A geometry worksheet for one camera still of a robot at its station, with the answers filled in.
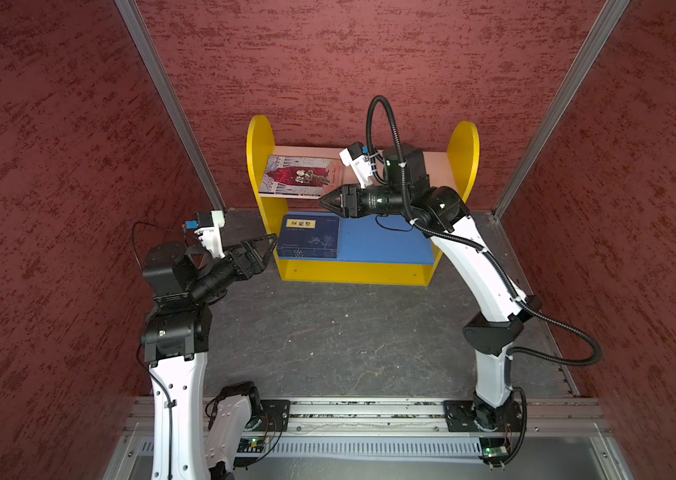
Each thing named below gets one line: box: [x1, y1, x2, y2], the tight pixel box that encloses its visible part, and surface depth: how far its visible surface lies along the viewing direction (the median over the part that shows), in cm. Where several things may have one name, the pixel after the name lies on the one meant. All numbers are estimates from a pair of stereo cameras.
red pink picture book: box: [259, 155, 345, 197], surface depth 73 cm
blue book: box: [278, 215, 340, 259], surface depth 91 cm
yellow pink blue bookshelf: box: [247, 115, 480, 286], surface depth 79 cm
